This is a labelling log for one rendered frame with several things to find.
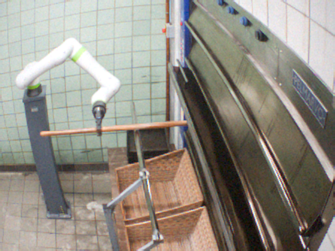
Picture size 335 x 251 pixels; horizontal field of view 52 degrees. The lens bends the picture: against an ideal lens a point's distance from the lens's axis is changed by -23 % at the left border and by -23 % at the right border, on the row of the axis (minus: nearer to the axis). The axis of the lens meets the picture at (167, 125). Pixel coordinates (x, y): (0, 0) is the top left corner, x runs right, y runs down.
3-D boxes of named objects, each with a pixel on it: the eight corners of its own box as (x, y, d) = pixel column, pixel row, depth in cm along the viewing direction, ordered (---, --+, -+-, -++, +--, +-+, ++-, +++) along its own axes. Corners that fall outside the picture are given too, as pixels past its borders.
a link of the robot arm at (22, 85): (10, 81, 254) (57, 48, 233) (20, 71, 268) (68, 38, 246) (17, 95, 259) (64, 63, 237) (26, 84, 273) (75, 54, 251)
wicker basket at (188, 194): (185, 179, 301) (187, 146, 287) (201, 229, 253) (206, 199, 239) (116, 184, 294) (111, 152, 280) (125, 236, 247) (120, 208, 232)
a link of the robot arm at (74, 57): (55, 51, 253) (64, 38, 247) (63, 44, 264) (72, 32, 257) (71, 66, 257) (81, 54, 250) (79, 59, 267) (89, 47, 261)
